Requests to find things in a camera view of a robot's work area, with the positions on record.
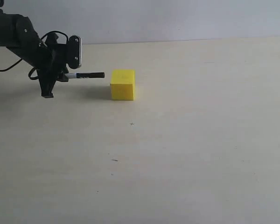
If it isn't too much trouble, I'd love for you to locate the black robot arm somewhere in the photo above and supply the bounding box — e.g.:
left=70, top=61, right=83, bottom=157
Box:
left=0, top=0, right=67, bottom=98

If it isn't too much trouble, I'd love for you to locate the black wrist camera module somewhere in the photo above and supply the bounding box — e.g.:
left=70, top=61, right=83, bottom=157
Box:
left=67, top=35, right=82, bottom=69

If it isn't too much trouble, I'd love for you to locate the yellow foam cube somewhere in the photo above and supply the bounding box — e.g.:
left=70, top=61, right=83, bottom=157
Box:
left=110, top=70, right=135, bottom=100

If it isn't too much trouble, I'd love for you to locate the black and white marker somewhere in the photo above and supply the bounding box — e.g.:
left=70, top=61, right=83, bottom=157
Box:
left=65, top=72, right=105, bottom=79

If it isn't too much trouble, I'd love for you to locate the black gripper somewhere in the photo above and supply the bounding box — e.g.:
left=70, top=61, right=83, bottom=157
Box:
left=8, top=32, right=69, bottom=98

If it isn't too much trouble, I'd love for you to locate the black cable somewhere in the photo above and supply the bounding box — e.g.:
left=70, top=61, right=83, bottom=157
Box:
left=0, top=30, right=70, bottom=81

